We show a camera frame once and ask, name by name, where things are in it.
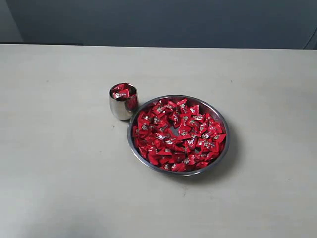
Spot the pile of red candies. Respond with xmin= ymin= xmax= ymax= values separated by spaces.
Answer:
xmin=132 ymin=98 xmax=227 ymax=173

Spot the steel bowl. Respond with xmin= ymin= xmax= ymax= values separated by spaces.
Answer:
xmin=127 ymin=95 xmax=230 ymax=176

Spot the stainless steel cup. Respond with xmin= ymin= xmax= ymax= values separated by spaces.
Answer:
xmin=109 ymin=83 xmax=139 ymax=120

